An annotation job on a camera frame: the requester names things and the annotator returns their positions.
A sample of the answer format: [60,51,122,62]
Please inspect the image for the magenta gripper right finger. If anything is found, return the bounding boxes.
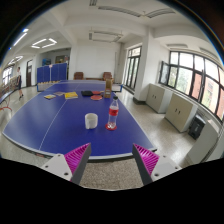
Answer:
[132,144,181,185]

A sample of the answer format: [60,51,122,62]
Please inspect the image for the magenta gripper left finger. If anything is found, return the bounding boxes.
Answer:
[42,143,91,185]

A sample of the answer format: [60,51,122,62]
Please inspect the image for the clear plastic bottle red label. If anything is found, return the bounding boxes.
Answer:
[107,96,119,126]

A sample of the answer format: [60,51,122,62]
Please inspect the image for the blue table tennis table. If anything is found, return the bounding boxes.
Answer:
[3,80,153,160]

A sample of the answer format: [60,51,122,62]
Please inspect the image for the red bottle cap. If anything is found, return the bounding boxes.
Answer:
[105,124,117,131]

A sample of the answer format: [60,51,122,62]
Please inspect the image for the white cabinet near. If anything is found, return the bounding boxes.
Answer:
[165,93,198,132]

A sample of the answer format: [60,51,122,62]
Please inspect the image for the white cabinet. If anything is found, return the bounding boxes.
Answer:
[165,93,198,132]
[146,84,172,114]

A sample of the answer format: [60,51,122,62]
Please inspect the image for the black bin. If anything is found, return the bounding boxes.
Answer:
[188,115,206,139]

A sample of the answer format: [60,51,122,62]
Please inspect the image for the white cabinet far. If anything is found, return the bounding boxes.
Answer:
[146,84,172,114]

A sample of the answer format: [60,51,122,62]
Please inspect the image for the yellow book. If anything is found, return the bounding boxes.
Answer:
[64,92,78,99]

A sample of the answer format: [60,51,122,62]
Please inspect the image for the red table tennis paddle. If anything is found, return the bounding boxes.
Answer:
[91,95,103,101]

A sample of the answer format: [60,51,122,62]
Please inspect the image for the colourful small booklet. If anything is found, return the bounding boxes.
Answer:
[44,94,56,100]

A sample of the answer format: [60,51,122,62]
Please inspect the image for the grey pink booklet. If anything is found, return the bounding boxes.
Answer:
[53,91,65,96]

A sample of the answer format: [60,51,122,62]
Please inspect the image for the black pouch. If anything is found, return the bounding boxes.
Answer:
[81,90,93,97]

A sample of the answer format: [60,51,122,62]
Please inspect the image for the left brown armchair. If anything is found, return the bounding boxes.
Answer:
[73,72,84,80]

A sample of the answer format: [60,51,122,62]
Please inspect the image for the brown armchair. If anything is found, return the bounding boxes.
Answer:
[103,72,113,81]
[73,72,84,80]

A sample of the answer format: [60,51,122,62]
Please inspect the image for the brown cardboard box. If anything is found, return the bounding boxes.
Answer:
[104,79,112,98]

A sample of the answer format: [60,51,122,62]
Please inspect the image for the blue folded table tennis tables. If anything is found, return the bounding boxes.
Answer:
[37,63,67,83]

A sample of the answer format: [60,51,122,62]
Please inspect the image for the right brown armchair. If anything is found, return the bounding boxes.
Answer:
[103,72,113,81]

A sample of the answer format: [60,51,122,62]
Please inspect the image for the person in white shirt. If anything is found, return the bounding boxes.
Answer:
[17,67,24,100]

